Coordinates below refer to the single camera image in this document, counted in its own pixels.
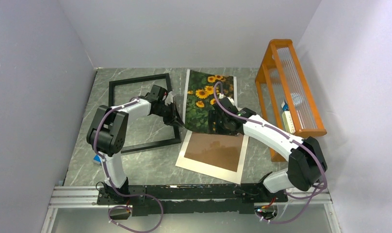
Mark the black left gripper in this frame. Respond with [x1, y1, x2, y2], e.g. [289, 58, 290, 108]
[154, 101, 185, 128]

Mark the black picture frame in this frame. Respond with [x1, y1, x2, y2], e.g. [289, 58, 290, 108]
[108, 73, 181, 154]

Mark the white mat backing board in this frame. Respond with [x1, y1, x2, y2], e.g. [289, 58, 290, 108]
[176, 131, 249, 184]

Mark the sunflower photo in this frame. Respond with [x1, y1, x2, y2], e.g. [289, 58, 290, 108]
[182, 69, 236, 134]

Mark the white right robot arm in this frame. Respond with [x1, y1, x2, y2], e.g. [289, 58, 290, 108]
[213, 97, 327, 201]

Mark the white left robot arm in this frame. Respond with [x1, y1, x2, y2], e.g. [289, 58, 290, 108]
[86, 85, 184, 204]

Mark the orange wooden shelf rack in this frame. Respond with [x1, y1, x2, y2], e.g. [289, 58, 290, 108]
[255, 39, 327, 163]

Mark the blue small object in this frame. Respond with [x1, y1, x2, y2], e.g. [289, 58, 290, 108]
[93, 155, 101, 164]

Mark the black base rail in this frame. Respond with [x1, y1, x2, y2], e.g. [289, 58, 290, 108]
[97, 183, 288, 216]

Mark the aluminium table rail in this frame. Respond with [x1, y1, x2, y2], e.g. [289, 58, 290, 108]
[41, 186, 342, 233]

